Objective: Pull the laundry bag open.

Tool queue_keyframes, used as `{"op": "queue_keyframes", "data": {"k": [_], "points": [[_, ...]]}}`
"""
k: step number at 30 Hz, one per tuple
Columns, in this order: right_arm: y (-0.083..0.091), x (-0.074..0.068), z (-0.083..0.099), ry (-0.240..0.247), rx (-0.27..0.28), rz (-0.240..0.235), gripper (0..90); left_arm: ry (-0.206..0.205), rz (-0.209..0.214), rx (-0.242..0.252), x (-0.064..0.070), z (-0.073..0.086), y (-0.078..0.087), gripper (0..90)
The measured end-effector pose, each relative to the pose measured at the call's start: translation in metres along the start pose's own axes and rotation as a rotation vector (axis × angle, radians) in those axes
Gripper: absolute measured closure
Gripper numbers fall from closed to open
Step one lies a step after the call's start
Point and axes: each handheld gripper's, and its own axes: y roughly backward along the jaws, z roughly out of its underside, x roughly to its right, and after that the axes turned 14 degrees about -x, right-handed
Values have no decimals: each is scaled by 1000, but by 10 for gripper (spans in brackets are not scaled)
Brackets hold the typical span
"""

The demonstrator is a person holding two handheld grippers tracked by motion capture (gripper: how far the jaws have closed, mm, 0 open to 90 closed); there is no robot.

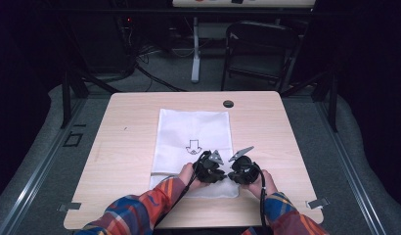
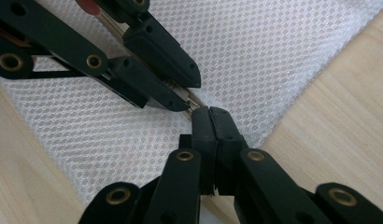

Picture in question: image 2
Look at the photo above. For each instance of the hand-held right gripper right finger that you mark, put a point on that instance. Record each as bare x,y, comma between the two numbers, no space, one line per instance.
227,146

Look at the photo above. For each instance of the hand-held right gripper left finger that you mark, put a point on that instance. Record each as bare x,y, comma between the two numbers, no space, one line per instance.
204,146

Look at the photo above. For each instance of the white mesh mat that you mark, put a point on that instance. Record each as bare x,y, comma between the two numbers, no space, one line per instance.
267,62

